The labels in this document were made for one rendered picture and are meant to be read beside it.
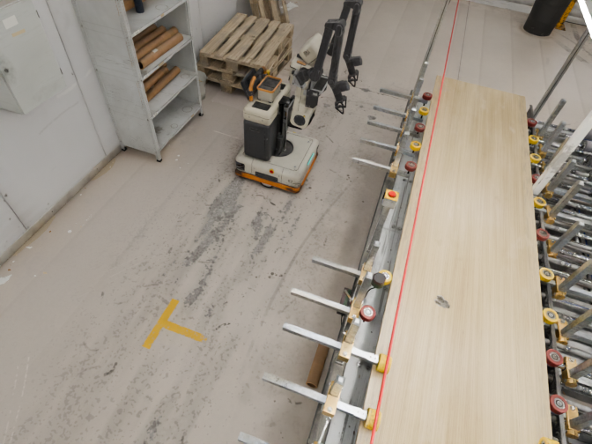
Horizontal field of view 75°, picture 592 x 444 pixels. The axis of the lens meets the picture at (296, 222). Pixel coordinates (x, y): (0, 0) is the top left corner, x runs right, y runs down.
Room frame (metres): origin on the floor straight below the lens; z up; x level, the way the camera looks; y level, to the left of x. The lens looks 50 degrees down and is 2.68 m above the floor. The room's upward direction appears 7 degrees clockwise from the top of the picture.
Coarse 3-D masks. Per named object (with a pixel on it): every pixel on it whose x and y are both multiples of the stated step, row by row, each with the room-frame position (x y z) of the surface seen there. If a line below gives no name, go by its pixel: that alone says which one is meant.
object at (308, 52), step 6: (312, 36) 2.96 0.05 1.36; (318, 36) 2.91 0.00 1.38; (306, 42) 2.91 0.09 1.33; (312, 42) 2.80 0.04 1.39; (318, 42) 2.85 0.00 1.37; (300, 48) 2.83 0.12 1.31; (306, 48) 2.79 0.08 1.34; (312, 48) 2.78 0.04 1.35; (318, 48) 2.79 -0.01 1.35; (300, 54) 2.80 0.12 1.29; (306, 54) 2.78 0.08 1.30; (312, 54) 2.77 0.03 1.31; (306, 60) 2.78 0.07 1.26; (312, 60) 2.77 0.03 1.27
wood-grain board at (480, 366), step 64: (448, 128) 2.67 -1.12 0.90; (512, 128) 2.78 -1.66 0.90; (448, 192) 1.93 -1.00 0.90; (512, 192) 2.00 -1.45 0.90; (448, 256) 1.38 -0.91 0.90; (512, 256) 1.44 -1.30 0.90; (384, 320) 0.92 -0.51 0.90; (448, 320) 0.97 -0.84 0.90; (512, 320) 1.02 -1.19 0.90; (448, 384) 0.64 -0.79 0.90; (512, 384) 0.68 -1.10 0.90
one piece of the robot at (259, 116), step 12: (264, 72) 3.12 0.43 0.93; (252, 84) 2.84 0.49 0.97; (288, 84) 3.18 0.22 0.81; (252, 96) 2.83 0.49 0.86; (288, 96) 3.12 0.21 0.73; (252, 108) 2.73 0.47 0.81; (264, 108) 2.76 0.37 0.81; (276, 108) 2.81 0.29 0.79; (252, 120) 2.71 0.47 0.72; (264, 120) 2.68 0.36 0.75; (276, 120) 2.83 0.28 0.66; (252, 132) 2.71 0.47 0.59; (264, 132) 2.68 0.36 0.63; (276, 132) 2.84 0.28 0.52; (252, 144) 2.71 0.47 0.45; (264, 144) 2.69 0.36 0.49; (276, 144) 2.85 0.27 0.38; (252, 156) 2.71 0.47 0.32; (264, 156) 2.68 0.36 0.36
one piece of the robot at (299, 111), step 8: (296, 56) 2.85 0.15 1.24; (296, 64) 2.76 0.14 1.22; (304, 64) 2.76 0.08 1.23; (296, 88) 2.84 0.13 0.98; (304, 88) 2.81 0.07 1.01; (296, 96) 2.83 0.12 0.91; (304, 96) 2.82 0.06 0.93; (296, 104) 2.79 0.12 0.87; (304, 104) 2.77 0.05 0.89; (296, 112) 2.78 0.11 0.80; (304, 112) 2.77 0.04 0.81; (312, 112) 2.82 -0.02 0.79; (296, 120) 2.78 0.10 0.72; (304, 120) 2.76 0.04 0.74; (304, 128) 2.77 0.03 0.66
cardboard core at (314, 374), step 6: (318, 348) 1.08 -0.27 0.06; (324, 348) 1.08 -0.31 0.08; (318, 354) 1.03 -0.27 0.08; (324, 354) 1.04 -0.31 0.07; (318, 360) 0.99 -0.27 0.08; (324, 360) 1.00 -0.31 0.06; (312, 366) 0.95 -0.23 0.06; (318, 366) 0.95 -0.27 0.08; (312, 372) 0.91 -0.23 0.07; (318, 372) 0.91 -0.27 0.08; (312, 378) 0.87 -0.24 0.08; (318, 378) 0.88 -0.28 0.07; (312, 384) 0.85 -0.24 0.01
